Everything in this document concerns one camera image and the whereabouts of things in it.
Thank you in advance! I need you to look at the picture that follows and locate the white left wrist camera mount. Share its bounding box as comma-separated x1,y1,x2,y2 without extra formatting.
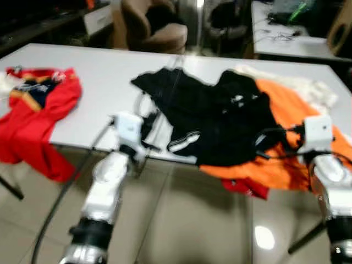
112,112,147,150

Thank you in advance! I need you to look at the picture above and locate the white garment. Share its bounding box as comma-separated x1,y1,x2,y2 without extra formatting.
235,64,339,114

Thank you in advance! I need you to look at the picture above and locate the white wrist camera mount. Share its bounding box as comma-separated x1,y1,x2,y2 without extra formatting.
302,114,336,155
112,112,147,150

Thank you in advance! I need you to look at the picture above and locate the brown chair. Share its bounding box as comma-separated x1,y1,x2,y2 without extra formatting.
112,0,189,54

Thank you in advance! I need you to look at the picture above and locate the white desk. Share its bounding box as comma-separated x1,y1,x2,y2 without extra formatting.
250,0,352,62

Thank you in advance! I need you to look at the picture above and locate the black garment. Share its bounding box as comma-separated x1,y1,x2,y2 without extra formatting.
130,67,288,169

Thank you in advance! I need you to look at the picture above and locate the dark red garment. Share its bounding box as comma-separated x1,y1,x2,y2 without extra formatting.
222,177,271,200

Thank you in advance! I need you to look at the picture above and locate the wooden speaker box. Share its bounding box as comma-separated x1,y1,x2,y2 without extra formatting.
326,0,352,57

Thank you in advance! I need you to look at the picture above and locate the red jacket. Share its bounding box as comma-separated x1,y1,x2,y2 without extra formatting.
0,67,84,183

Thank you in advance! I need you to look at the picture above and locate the orange garment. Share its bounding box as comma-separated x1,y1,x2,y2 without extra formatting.
199,78,352,193

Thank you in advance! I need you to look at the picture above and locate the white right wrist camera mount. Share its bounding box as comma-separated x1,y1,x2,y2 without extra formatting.
302,114,336,155

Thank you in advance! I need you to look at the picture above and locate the black office chair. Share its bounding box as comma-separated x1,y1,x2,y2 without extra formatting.
205,0,252,43

